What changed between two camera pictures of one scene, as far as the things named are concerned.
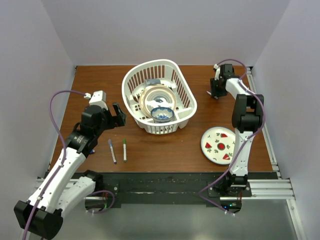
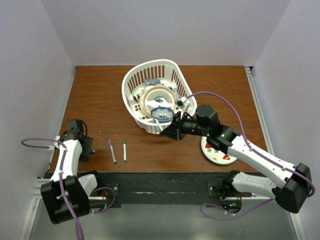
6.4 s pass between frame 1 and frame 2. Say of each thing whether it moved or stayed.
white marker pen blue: stayed
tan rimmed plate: stayed
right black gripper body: moved
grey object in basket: stayed
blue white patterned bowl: stayed
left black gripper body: moved
